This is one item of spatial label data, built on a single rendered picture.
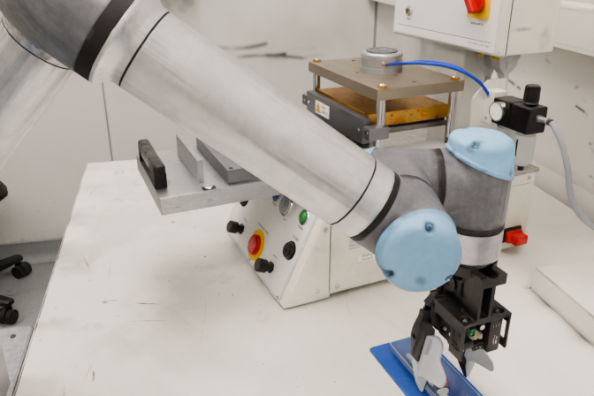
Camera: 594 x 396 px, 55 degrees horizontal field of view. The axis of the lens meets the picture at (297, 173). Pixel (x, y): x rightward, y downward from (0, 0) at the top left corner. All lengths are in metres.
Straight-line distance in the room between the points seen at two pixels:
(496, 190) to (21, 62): 0.52
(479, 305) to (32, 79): 0.55
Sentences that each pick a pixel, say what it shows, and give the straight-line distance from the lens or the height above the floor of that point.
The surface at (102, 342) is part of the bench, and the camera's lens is 0.99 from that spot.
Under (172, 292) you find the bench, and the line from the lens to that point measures 1.08.
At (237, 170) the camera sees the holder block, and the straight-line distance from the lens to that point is 0.93.
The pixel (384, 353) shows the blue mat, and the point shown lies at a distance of 0.93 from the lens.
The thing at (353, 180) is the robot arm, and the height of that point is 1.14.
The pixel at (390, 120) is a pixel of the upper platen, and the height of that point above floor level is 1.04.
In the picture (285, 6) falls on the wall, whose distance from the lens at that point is 2.54.
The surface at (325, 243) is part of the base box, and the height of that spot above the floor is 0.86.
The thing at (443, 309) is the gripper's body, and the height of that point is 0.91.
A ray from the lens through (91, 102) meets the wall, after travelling 2.57.
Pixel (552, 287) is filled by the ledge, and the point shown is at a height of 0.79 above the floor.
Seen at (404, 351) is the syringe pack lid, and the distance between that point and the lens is 0.90.
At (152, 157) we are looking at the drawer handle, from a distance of 0.96.
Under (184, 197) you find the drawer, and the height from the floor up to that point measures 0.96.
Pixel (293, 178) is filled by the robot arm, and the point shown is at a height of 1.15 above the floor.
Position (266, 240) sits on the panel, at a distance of 1.09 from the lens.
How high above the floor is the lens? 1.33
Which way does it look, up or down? 22 degrees down
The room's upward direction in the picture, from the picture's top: straight up
